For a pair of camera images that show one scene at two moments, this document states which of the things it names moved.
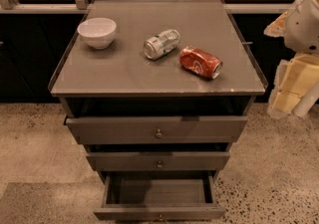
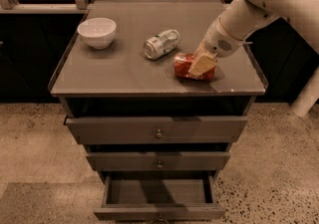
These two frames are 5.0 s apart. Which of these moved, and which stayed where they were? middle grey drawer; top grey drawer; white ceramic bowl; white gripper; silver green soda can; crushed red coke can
Moved: crushed red coke can; white gripper
Stayed: silver green soda can; middle grey drawer; white ceramic bowl; top grey drawer
